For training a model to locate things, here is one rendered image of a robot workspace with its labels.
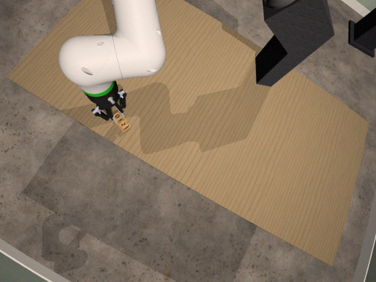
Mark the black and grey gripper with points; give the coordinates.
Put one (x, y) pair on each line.
(121, 96)

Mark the tan cube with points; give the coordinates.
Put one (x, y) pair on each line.
(118, 117)
(123, 125)

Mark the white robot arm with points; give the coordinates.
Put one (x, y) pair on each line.
(136, 49)

